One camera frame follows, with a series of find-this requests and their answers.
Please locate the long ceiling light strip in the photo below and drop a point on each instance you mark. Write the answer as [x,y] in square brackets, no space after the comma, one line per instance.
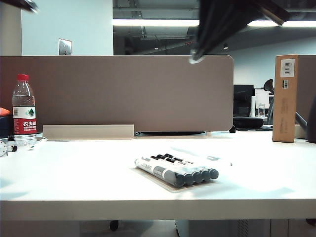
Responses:
[148,22]

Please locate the orange cloth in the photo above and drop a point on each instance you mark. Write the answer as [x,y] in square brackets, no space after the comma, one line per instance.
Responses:
[3,111]

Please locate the black marker pen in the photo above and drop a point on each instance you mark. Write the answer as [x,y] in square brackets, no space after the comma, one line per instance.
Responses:
[14,148]

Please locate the black oval pouch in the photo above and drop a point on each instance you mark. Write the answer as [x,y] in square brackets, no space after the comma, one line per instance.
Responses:
[248,122]

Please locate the white framed monitor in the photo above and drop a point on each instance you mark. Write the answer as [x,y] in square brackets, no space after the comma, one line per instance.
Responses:
[261,95]

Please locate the clear plastic packaging box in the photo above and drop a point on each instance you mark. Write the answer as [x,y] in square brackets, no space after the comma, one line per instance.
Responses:
[170,188]

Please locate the dark blue box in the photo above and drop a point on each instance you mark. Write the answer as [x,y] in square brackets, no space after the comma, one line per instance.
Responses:
[5,126]

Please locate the red lit ceiling sign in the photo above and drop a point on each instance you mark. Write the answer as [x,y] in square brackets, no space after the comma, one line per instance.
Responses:
[188,43]

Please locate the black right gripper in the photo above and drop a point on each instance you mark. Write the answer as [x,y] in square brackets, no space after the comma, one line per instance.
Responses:
[274,12]

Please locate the black computer monitor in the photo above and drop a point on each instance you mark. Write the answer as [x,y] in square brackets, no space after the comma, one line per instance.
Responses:
[243,98]

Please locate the black partition knob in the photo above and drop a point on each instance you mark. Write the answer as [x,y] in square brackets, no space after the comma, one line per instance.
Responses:
[232,129]

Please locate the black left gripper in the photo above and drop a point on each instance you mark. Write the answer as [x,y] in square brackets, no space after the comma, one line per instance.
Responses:
[30,5]

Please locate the tall brown cardboard box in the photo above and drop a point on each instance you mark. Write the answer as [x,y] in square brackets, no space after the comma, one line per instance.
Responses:
[284,111]

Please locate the black capped white marker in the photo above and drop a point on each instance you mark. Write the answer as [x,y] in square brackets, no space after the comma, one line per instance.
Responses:
[205,174]
[188,178]
[197,176]
[213,173]
[158,170]

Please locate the brown desk partition panel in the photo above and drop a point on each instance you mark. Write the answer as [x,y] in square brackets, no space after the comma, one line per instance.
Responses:
[98,93]

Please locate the metal wall plate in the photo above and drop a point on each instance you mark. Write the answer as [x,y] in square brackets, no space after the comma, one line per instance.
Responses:
[64,47]

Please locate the black caster wheel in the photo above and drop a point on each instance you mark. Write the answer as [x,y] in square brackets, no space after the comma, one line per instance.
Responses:
[114,225]

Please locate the red label water bottle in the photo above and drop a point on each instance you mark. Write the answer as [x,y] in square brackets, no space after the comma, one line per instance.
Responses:
[24,123]

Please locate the dark grey office chair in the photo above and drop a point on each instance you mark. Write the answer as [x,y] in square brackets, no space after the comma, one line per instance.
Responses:
[268,85]

